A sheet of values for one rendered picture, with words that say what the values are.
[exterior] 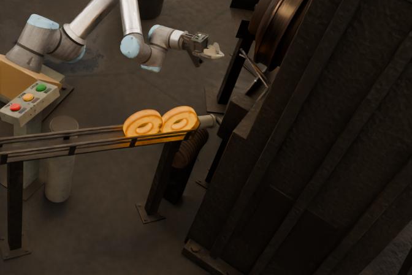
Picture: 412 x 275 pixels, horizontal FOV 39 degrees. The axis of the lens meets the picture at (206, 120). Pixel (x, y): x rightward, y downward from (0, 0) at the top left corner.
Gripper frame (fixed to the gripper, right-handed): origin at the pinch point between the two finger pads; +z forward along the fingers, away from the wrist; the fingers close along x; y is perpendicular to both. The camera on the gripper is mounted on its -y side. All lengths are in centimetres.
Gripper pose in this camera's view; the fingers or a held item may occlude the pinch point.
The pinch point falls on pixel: (221, 56)
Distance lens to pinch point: 265.5
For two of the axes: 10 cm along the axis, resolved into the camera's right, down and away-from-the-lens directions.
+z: 8.7, 3.0, -4.0
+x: 5.0, -5.7, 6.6
